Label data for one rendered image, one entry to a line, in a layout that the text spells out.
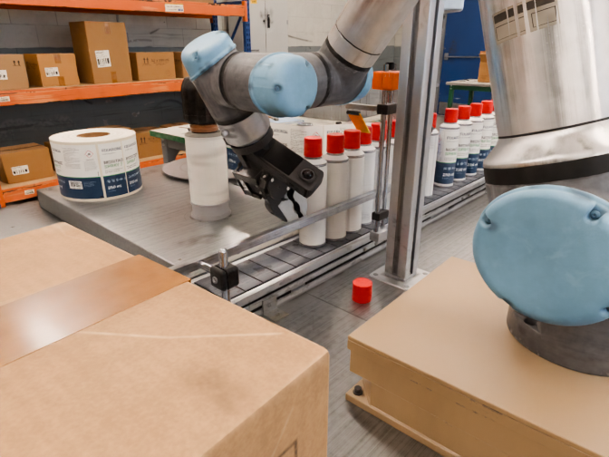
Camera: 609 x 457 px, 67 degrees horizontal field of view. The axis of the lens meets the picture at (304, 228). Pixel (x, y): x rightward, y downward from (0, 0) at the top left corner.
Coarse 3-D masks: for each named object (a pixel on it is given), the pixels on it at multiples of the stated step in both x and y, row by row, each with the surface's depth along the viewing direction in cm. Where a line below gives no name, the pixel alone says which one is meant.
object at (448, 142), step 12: (456, 108) 117; (444, 120) 118; (456, 120) 117; (444, 132) 117; (456, 132) 117; (444, 144) 118; (456, 144) 118; (444, 156) 119; (456, 156) 120; (444, 168) 120; (444, 180) 121
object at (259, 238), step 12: (372, 192) 92; (336, 204) 85; (348, 204) 86; (312, 216) 79; (324, 216) 82; (276, 228) 74; (288, 228) 75; (240, 240) 69; (252, 240) 70; (264, 240) 72; (216, 252) 65; (228, 252) 67; (180, 264) 62; (192, 264) 62
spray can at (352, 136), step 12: (348, 132) 86; (360, 132) 87; (348, 144) 87; (360, 144) 88; (348, 156) 87; (360, 156) 87; (348, 168) 88; (360, 168) 88; (348, 180) 89; (360, 180) 89; (348, 192) 90; (360, 192) 90; (360, 204) 92; (348, 216) 91; (360, 216) 93; (348, 228) 92; (360, 228) 94
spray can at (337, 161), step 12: (336, 132) 85; (336, 144) 83; (324, 156) 85; (336, 156) 84; (336, 168) 84; (336, 180) 85; (336, 192) 86; (336, 216) 87; (336, 228) 88; (336, 240) 89
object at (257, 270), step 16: (480, 176) 133; (432, 192) 119; (448, 192) 119; (352, 240) 90; (256, 256) 83; (272, 256) 83; (288, 256) 83; (304, 256) 83; (320, 256) 84; (240, 272) 77; (256, 272) 77; (272, 272) 77; (208, 288) 72; (240, 288) 72
